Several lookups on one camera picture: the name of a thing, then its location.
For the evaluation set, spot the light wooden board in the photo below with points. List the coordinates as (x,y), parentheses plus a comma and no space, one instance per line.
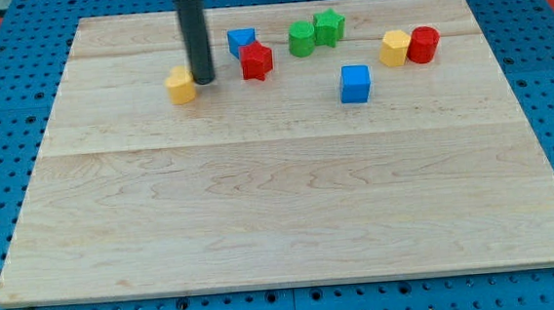
(257,185)

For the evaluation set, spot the green star block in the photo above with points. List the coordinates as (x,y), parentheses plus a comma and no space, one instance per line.
(329,26)

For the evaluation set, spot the yellow hexagon block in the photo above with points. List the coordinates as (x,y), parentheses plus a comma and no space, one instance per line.
(394,47)

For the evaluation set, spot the green cylinder block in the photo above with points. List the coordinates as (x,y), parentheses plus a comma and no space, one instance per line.
(301,38)

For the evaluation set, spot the red cylinder block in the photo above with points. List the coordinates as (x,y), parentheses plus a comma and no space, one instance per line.
(423,44)

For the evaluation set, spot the blue triangle block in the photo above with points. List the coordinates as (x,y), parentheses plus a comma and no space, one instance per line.
(239,37)

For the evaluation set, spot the red star block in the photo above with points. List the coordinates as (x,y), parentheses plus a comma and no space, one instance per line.
(256,61)

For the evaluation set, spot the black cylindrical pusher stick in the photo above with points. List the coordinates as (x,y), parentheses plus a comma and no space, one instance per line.
(192,22)

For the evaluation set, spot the blue cube block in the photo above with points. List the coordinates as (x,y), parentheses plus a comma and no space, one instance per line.
(355,84)

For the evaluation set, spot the yellow heart block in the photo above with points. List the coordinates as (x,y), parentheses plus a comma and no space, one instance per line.
(180,85)

